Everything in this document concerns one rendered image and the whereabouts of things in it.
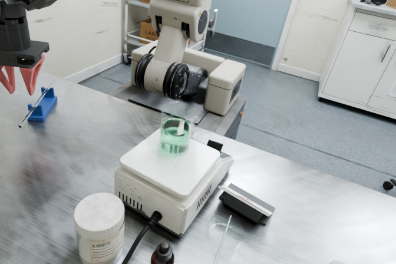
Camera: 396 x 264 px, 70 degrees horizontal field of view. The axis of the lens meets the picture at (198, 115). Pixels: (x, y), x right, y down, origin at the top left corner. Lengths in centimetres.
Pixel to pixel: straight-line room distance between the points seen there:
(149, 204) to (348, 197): 39
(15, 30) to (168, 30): 82
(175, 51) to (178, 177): 92
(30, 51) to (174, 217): 38
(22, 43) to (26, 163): 21
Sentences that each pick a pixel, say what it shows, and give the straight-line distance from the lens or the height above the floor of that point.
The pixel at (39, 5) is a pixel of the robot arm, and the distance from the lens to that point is 54.
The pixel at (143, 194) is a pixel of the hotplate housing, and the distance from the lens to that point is 43.
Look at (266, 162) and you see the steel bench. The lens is 63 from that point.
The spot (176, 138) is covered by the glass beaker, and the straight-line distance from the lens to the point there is 42.
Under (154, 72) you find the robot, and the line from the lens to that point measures 126.
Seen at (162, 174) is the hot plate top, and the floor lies 84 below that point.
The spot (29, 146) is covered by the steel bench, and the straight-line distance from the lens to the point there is 63.
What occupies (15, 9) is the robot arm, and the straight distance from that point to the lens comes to 57.
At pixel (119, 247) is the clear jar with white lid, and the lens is 42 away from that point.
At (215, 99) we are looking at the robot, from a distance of 146.
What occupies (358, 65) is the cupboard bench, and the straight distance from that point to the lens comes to 283.
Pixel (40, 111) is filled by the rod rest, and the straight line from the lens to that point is 69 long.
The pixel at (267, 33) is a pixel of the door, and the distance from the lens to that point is 337.
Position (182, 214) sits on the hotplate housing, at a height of 81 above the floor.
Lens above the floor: 113
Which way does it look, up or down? 31 degrees down
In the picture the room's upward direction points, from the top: 10 degrees clockwise
